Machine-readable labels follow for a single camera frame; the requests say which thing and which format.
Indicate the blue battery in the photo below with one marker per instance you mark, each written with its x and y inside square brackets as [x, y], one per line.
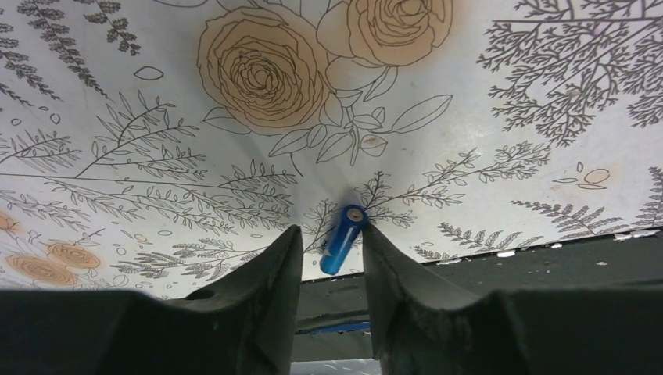
[351, 221]

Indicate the floral table mat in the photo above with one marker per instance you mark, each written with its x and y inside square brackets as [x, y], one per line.
[160, 145]

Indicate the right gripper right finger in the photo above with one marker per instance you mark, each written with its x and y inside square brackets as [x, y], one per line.
[421, 323]

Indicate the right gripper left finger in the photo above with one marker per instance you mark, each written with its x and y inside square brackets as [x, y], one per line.
[243, 323]

